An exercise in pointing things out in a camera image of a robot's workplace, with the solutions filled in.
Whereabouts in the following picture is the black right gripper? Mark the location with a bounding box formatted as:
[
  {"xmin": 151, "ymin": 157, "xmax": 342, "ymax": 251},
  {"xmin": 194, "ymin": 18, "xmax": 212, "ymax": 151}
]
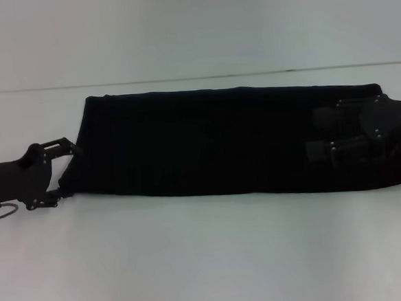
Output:
[{"xmin": 301, "ymin": 91, "xmax": 401, "ymax": 168}]

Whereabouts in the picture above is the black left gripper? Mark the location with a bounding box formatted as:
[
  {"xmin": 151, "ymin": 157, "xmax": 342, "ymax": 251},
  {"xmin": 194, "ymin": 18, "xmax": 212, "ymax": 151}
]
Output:
[{"xmin": 0, "ymin": 135, "xmax": 89, "ymax": 214}]

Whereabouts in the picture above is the black shirt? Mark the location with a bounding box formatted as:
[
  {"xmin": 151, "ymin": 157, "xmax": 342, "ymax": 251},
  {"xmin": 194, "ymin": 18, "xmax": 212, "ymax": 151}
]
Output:
[{"xmin": 52, "ymin": 73, "xmax": 401, "ymax": 212}]

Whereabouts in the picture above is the black cable with metal spring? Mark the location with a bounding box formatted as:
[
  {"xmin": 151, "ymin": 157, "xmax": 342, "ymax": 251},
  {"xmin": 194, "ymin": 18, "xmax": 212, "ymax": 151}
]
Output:
[{"xmin": 0, "ymin": 201, "xmax": 20, "ymax": 222}]

